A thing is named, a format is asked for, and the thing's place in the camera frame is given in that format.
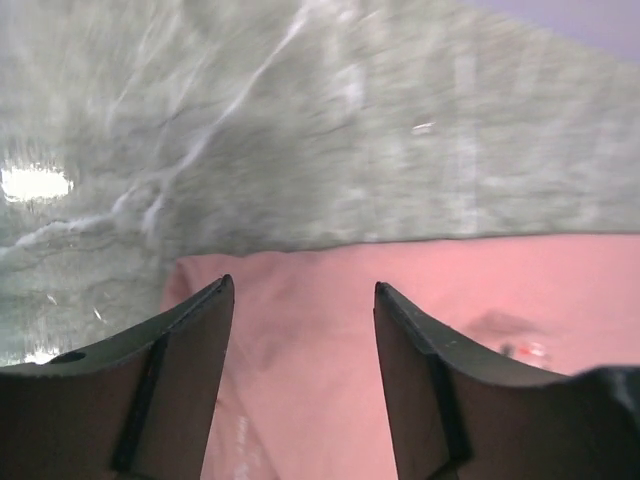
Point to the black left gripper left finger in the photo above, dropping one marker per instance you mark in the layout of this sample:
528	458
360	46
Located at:
137	405

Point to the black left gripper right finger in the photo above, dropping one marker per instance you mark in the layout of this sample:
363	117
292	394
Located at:
458	410

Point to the pink printed t-shirt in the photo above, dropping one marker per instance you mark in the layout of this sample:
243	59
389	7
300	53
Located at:
301	394

